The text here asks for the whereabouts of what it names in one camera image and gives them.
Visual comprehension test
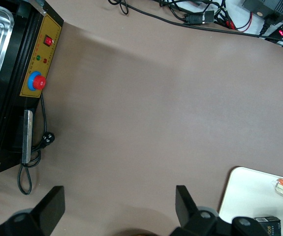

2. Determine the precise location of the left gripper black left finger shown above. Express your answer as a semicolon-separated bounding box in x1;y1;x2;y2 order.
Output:
0;185;66;236

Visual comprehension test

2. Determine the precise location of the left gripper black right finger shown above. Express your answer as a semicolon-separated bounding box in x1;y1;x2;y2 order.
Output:
170;185;265;236

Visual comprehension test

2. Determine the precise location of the beige plastic serving tray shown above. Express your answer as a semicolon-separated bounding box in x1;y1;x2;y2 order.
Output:
218;166;283;236

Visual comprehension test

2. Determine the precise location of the black box with gold print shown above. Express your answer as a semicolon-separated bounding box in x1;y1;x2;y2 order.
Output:
252;215;283;236

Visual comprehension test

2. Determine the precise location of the black sealing machine yellow panel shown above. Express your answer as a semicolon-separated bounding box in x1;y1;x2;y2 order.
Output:
0;0;65;177

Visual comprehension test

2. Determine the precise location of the grey power supply box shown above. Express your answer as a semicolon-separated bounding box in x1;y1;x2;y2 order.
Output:
241;0;283;20

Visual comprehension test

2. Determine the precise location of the black machine power cable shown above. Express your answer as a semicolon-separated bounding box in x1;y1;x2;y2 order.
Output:
16;92;56;196

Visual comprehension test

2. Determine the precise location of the black cable connector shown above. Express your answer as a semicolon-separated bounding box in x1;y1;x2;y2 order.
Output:
182;10;215;26

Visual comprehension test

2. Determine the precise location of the red wire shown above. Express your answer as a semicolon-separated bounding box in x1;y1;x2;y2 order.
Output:
225;11;253;33

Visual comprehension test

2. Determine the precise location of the long black cable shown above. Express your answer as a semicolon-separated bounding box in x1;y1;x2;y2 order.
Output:
107;0;283;47

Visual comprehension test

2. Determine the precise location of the black power plug cable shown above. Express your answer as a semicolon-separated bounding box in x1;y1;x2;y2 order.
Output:
258;13;281;37

